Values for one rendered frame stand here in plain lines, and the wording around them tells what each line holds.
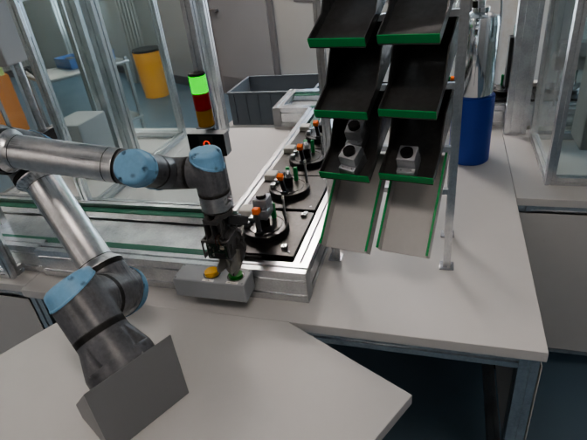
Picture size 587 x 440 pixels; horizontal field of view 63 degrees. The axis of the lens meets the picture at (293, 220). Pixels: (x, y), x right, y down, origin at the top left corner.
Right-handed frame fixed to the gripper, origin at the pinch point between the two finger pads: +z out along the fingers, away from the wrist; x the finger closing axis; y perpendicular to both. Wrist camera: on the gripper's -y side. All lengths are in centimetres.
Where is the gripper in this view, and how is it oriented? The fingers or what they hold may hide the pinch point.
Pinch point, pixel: (234, 270)
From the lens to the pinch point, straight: 129.6
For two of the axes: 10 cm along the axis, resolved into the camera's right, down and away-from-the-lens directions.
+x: 9.6, 0.5, -2.9
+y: -2.7, 5.2, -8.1
